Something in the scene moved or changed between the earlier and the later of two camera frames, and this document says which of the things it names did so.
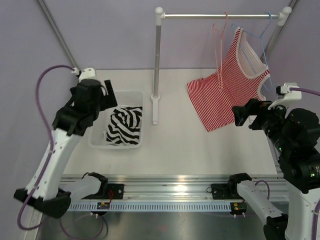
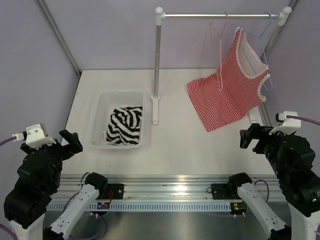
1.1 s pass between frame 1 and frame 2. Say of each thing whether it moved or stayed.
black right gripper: moved
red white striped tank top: stayed
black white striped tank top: stayed
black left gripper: moved
